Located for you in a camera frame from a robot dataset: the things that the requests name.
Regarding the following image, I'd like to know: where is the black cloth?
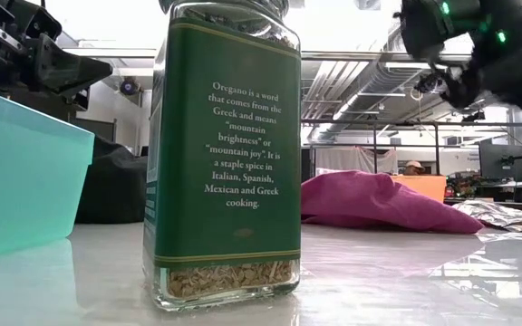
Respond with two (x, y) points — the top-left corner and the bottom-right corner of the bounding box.
(74, 135), (149, 225)

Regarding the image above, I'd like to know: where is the person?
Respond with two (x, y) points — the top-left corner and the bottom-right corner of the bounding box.
(401, 159), (426, 177)

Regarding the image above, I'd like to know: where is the magenta cloth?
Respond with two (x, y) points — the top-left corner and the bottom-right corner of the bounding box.
(300, 169), (485, 235)

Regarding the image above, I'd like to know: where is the orange plastic bin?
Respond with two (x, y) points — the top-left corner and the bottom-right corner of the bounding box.
(391, 174), (448, 204)

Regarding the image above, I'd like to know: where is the dark background cabinet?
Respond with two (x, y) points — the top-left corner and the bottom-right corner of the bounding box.
(0, 82), (92, 124)

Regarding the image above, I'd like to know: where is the white background curtain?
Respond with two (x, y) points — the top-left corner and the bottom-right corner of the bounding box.
(314, 147), (398, 176)

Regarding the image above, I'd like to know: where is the round black ceiling device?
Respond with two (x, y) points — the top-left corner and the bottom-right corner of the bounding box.
(119, 77), (142, 96)

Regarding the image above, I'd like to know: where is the background metal rack frame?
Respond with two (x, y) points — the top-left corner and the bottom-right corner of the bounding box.
(301, 119), (522, 177)

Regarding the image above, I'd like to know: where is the green-label oregano glass jar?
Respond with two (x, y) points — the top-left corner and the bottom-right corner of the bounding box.
(141, 0), (303, 312)

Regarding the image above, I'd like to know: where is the teal plastic bin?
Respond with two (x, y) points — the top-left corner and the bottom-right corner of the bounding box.
(0, 84), (95, 263)

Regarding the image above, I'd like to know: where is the dark background monitor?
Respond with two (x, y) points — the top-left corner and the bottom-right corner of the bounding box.
(478, 142), (522, 182)

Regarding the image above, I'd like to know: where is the crinkled silver foil sheet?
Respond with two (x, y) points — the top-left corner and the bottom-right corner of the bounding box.
(452, 198), (522, 235)

